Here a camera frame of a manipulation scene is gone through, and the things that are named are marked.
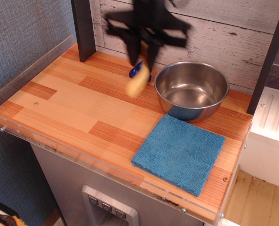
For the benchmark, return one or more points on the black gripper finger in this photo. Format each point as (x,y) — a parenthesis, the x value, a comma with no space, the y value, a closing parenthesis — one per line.
(133,49)
(150,52)

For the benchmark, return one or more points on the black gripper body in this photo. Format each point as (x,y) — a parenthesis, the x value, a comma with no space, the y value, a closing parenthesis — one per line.
(148,21)

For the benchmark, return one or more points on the yellow scrubber brush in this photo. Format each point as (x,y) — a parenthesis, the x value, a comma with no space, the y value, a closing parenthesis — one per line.
(137,84)

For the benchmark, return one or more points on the blue folded cloth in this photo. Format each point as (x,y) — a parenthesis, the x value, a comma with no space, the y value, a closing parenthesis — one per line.
(179,153)

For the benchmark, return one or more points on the blue toy grapes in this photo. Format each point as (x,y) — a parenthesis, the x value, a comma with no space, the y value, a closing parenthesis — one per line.
(133,72)

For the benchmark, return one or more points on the stainless steel bowl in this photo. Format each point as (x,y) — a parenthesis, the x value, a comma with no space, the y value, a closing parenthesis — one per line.
(191,91)

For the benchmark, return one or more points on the grey toy fridge cabinet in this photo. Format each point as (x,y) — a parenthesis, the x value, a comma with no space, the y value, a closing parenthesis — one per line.
(66,180)

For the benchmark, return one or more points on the white toy sink unit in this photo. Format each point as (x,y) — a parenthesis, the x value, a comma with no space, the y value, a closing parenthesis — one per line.
(260,155)

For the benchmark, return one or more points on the silver dispenser panel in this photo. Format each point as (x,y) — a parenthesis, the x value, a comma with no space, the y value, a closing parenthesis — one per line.
(108,207)

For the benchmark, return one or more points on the yellow object bottom left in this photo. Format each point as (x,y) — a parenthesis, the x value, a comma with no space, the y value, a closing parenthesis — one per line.
(12,221)

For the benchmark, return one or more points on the dark left post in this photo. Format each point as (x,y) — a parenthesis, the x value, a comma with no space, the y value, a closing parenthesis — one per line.
(83,28)

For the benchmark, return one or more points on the dark post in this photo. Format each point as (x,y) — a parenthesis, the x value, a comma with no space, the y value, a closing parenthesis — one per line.
(83,28)
(269,60)

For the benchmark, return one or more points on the dark right post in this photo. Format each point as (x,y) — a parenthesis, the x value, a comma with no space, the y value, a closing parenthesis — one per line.
(269,60)

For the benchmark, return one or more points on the clear acrylic guard rail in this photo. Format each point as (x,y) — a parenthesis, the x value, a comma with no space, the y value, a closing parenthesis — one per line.
(114,160)

